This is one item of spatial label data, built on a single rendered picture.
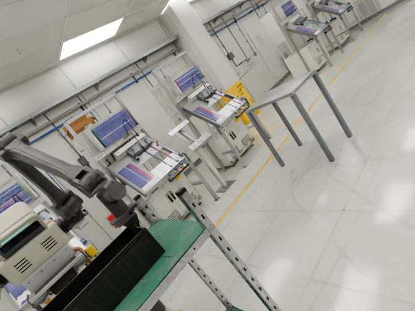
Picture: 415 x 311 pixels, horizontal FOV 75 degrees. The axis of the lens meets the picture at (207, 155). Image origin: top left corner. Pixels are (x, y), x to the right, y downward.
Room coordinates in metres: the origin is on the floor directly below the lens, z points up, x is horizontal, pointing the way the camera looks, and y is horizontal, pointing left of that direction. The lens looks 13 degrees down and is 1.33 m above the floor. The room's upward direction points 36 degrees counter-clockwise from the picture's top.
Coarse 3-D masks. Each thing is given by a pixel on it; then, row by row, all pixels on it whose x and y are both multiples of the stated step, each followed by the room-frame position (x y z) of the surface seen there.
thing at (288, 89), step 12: (312, 72) 2.54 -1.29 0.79; (288, 84) 2.75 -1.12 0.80; (300, 84) 2.43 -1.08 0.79; (264, 96) 3.01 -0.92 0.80; (276, 96) 2.61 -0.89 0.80; (288, 96) 2.41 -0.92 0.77; (324, 96) 2.58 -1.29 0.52; (252, 108) 2.87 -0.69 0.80; (276, 108) 3.15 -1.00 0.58; (300, 108) 2.37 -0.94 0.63; (336, 108) 2.56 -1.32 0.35; (252, 120) 2.96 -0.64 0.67; (312, 132) 2.39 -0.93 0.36; (348, 132) 2.55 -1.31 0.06; (300, 144) 3.14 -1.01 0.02; (324, 144) 2.37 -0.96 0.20; (276, 156) 2.95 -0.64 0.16
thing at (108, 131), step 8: (120, 112) 3.65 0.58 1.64; (112, 120) 3.57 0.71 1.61; (120, 120) 3.62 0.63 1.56; (128, 120) 3.66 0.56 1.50; (96, 128) 3.45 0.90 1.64; (104, 128) 3.49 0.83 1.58; (112, 128) 3.53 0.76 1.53; (120, 128) 3.58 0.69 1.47; (128, 128) 3.62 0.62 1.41; (96, 136) 3.45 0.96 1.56; (104, 136) 3.45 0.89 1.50; (112, 136) 3.49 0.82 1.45; (120, 136) 3.54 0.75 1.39; (104, 144) 3.43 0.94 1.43
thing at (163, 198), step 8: (184, 176) 3.58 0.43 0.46; (168, 184) 3.45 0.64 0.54; (176, 184) 3.50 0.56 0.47; (184, 184) 3.55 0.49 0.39; (152, 192) 3.32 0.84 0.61; (160, 192) 3.36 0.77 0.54; (168, 192) 3.41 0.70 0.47; (192, 192) 3.57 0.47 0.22; (152, 200) 3.28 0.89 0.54; (160, 200) 3.33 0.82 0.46; (168, 200) 3.37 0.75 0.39; (176, 200) 3.42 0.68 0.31; (160, 208) 3.29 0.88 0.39; (168, 208) 3.33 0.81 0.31; (176, 208) 3.38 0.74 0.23; (184, 208) 3.43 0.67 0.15; (168, 216) 3.30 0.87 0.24; (176, 216) 3.34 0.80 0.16; (184, 216) 3.39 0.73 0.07; (144, 224) 3.71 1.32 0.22
